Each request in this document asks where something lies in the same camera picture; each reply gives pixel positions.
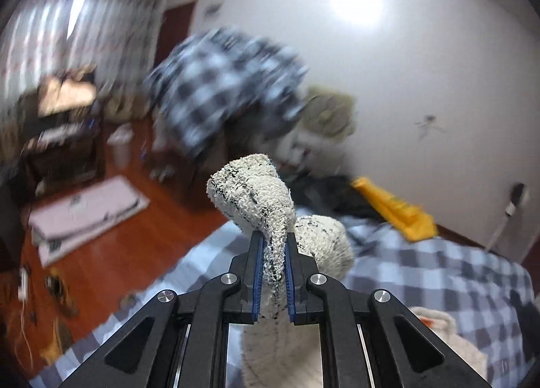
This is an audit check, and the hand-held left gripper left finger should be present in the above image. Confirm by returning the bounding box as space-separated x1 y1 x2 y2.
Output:
59 231 265 388

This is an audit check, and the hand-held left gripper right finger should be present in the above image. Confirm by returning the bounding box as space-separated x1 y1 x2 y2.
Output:
285 233 492 388

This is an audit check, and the white speckled fuzzy garment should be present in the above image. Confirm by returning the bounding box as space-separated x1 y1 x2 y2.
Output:
206 154 355 388

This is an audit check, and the dark clothes pile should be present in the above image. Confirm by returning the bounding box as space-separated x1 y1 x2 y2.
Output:
291 175 380 220

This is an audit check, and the blue grey checked bed sheet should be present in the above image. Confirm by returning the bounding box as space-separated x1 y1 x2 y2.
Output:
27 202 537 388

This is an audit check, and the yellow cloth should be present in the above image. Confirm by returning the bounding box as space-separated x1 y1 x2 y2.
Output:
351 176 438 243

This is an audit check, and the cream fluffy cloth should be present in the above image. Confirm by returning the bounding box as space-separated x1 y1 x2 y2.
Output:
411 307 488 384

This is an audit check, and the olive electric fan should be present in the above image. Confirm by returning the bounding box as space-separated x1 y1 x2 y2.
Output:
301 86 357 138

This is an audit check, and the white trash bin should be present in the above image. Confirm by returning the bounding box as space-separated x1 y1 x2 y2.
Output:
107 124 133 169

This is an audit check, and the dark wooden desk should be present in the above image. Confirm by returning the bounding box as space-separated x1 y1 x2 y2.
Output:
17 67 106 195

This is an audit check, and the dark red door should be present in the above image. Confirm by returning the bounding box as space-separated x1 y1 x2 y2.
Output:
158 0 199 68

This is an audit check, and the striped window curtain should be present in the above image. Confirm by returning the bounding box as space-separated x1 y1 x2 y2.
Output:
0 0 169 98

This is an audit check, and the wall plug with cable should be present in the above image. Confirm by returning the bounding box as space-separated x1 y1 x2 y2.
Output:
485 183 530 251

